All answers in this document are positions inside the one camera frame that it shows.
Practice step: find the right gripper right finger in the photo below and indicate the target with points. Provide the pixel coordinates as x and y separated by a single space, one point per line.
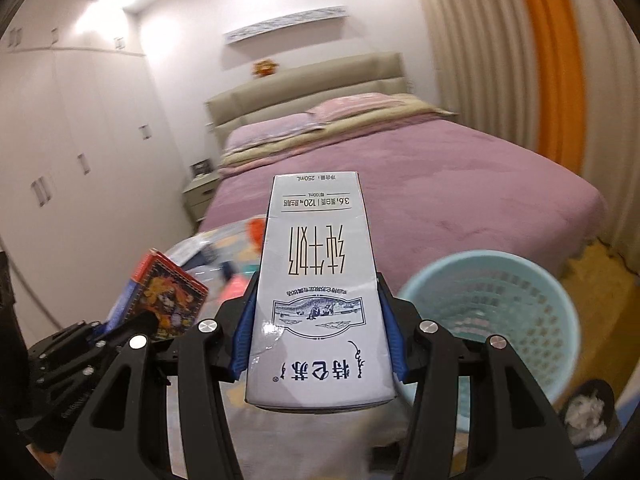
514 430

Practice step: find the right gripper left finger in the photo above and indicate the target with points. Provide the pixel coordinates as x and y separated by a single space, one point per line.
122 431

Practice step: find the blue red small box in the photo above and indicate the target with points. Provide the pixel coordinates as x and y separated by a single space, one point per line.
160 286

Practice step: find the white milk carton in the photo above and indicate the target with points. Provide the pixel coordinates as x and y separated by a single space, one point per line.
196 250
319 342

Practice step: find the black bin with tissue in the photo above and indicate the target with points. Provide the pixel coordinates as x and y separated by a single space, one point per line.
589 415

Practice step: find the light blue plastic basket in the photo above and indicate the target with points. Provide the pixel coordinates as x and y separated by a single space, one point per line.
482 293

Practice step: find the pink packet in plastic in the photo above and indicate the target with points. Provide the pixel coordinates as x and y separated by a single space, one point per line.
235 287

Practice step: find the white wardrobe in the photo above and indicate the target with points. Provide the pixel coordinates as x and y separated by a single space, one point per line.
91 177

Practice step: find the grey bedside table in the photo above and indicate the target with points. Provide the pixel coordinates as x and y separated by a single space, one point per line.
199 193

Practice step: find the orange plastic bag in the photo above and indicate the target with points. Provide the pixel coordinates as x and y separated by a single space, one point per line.
256 228

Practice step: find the purple bed cover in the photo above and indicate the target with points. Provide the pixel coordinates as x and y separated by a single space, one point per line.
435 188

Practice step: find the purple left pillow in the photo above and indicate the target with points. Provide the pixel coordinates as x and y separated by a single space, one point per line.
273 129

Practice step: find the orange curtain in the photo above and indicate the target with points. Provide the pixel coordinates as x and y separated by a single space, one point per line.
561 82

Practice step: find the folded beige quilt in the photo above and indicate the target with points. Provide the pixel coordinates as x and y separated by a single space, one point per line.
414 111

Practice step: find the beige padded headboard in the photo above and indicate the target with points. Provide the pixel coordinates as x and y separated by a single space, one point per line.
301 88

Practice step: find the orange plush toy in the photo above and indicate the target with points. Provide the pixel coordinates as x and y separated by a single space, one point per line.
264 68

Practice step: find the pink right pillow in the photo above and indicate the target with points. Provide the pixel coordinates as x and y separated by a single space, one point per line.
348 106

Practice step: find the beige curtain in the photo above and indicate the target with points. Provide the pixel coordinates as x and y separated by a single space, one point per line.
486 68

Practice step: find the small dark photo frame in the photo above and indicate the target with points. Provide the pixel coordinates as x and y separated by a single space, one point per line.
202 167

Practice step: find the white decorative wall shelf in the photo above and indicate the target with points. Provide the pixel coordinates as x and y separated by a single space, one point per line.
327 13

